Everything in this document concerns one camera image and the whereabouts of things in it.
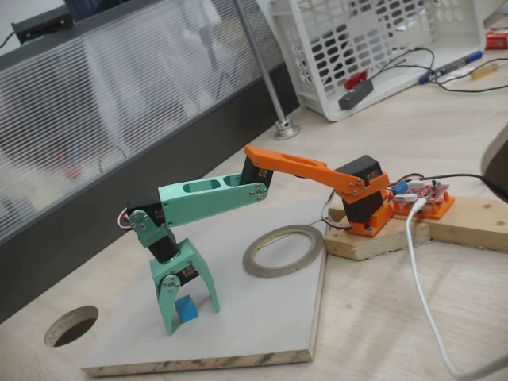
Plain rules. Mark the black rectangular device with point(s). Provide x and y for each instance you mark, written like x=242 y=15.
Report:
x=355 y=97

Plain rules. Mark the blue cube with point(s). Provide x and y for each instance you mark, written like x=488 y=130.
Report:
x=188 y=311

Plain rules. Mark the small red box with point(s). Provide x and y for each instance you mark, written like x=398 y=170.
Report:
x=498 y=41

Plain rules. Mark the yellow translucent stick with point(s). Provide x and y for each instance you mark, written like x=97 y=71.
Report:
x=485 y=71

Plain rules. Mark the red controller circuit board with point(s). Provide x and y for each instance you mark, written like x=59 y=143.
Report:
x=428 y=191

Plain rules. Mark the metal pole with foot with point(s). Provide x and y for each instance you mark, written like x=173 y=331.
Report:
x=287 y=133

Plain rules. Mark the blue marker pen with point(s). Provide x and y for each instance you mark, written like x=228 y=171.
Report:
x=452 y=67

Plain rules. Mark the grey-topped wooden board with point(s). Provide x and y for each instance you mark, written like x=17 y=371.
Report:
x=246 y=301

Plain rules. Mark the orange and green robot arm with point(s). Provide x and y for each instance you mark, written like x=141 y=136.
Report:
x=206 y=200

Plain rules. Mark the white plastic basket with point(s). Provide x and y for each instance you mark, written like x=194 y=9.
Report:
x=448 y=24

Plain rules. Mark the black box on partition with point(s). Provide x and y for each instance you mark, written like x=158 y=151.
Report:
x=39 y=25

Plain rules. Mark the dark monitor screen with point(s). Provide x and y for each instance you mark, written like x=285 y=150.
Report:
x=91 y=8

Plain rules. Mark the wooden robot base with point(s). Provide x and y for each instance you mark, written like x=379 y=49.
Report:
x=377 y=244

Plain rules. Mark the red clip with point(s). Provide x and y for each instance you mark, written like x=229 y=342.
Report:
x=353 y=82

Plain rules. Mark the grey translucent desk partition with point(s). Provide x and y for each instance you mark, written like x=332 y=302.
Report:
x=119 y=99

